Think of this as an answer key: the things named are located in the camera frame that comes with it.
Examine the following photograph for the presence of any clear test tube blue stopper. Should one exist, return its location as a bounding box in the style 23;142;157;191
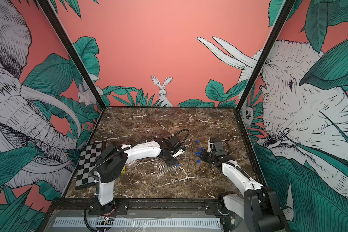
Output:
155;164;180;177

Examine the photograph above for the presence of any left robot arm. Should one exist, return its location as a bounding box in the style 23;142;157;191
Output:
89;135;186;206

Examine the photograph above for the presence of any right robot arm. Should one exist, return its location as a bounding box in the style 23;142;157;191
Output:
200;137;287;232

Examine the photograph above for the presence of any checkerboard calibration board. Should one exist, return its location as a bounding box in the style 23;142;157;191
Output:
75;142;105;189

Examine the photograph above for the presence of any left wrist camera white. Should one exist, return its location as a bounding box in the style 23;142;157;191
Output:
173;147;186;158

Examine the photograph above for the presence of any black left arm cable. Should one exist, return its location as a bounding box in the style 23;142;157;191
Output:
162;129;190;146

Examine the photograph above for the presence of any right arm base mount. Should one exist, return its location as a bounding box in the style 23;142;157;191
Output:
202;200;235;217

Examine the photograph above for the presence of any white slotted cable duct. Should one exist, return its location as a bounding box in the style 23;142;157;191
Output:
52;217;222;229

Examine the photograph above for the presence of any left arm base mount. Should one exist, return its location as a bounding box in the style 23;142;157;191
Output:
87;198;129;216

